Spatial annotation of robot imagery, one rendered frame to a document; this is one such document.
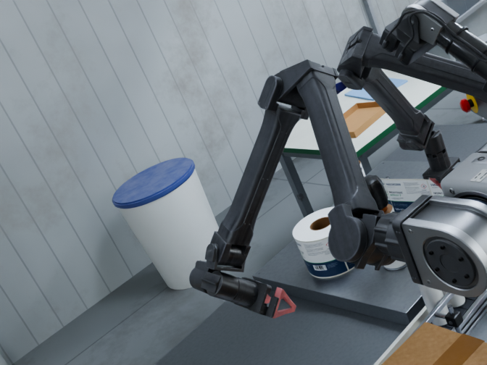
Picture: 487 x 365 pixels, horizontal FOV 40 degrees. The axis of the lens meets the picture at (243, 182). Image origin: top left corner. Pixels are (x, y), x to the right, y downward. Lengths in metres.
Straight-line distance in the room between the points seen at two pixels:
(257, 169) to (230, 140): 3.90
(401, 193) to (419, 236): 1.21
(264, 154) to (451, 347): 0.53
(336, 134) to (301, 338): 0.96
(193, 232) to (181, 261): 0.21
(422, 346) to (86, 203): 3.62
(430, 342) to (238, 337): 0.92
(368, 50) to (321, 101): 0.25
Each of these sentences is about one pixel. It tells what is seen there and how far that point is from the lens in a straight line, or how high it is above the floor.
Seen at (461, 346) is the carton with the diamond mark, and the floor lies 1.12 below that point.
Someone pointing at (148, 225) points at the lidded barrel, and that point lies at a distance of 4.22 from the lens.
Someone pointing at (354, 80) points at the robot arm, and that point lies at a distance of 1.54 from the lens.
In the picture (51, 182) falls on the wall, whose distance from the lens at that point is 4.66.
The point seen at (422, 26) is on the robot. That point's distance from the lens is 1.17.
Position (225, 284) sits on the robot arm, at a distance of 1.45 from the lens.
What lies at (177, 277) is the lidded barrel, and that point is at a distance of 4.41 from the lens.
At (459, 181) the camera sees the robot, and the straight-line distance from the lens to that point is 1.05.
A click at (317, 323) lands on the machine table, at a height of 0.83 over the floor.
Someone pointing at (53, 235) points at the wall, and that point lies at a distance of 4.72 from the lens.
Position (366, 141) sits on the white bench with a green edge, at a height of 0.80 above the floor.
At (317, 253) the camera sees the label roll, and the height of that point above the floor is 0.98.
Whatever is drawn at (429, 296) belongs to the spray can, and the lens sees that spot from 1.76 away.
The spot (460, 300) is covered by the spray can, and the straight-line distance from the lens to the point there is 1.86.
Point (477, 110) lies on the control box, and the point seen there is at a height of 1.31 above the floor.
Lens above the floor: 2.00
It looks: 21 degrees down
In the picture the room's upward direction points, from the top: 25 degrees counter-clockwise
